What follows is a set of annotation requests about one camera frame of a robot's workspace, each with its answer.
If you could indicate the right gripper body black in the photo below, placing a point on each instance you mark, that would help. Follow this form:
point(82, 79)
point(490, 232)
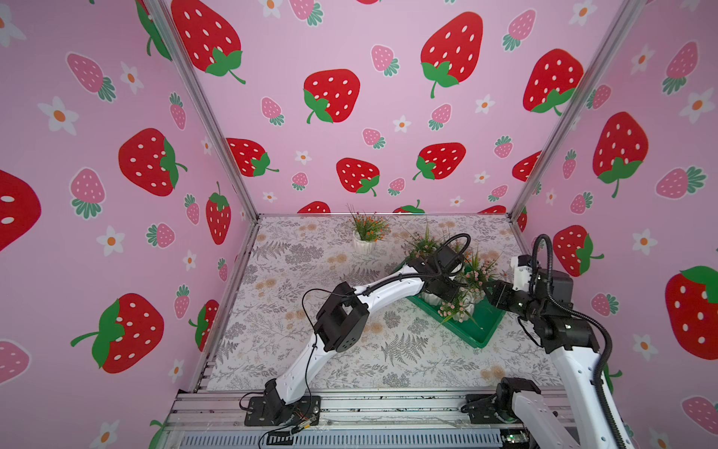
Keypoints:
point(496, 293)

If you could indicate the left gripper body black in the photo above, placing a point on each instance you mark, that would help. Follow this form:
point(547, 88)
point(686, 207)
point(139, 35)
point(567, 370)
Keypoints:
point(446, 288)

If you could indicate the green plastic storage tray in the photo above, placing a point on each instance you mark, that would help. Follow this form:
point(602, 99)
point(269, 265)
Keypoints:
point(476, 335)

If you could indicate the pink flower pot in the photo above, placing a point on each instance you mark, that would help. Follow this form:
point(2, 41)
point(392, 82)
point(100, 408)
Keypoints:
point(421, 244)
point(461, 308)

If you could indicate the orange flower potted plant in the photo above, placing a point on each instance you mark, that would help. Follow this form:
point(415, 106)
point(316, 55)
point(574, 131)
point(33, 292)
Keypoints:
point(478, 271)

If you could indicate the tall orange flower pot back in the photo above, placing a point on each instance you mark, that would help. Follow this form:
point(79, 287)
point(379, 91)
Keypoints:
point(368, 230)

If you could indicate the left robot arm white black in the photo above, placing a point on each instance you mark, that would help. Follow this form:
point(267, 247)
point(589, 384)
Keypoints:
point(342, 319)

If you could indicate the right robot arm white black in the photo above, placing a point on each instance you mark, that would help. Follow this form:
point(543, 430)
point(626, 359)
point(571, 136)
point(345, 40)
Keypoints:
point(579, 349)

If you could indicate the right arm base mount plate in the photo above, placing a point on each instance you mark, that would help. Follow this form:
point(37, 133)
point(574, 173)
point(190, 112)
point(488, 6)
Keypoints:
point(483, 409)

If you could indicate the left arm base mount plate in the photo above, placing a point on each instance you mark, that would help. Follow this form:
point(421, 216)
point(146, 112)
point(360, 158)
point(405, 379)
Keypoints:
point(267, 412)

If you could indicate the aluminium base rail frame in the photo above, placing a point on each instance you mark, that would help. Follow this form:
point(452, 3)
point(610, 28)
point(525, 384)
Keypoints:
point(360, 418)

